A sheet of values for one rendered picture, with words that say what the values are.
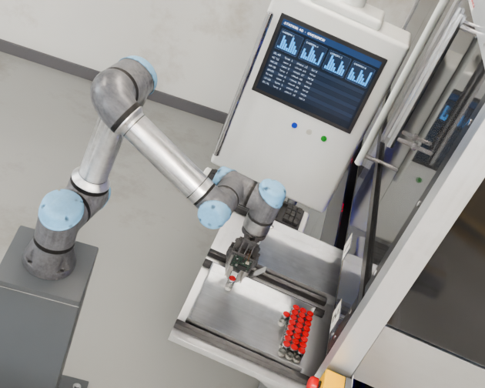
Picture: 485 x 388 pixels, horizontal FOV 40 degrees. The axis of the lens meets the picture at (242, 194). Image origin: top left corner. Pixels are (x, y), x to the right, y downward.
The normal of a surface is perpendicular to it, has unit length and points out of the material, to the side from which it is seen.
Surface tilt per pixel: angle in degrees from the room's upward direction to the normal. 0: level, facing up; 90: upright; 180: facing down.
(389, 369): 90
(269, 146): 90
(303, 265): 0
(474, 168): 90
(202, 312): 0
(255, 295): 0
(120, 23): 90
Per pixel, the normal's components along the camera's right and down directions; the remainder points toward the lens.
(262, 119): -0.26, 0.48
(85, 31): -0.04, 0.56
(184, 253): 0.33, -0.77
